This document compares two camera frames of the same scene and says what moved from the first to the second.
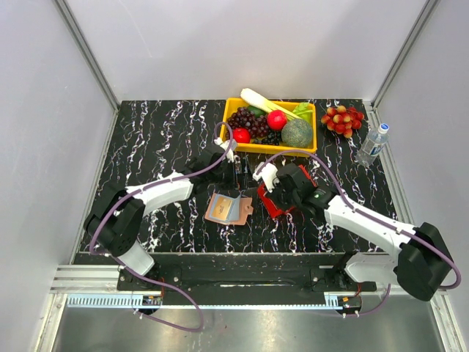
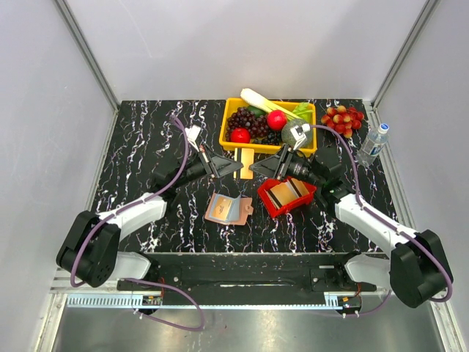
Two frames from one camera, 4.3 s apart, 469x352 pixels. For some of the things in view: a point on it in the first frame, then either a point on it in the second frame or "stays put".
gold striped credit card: x=221 y=207 stays put
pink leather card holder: x=227 y=210 stays put
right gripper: x=272 y=195 to x=277 y=165
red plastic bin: x=274 y=210 stays put
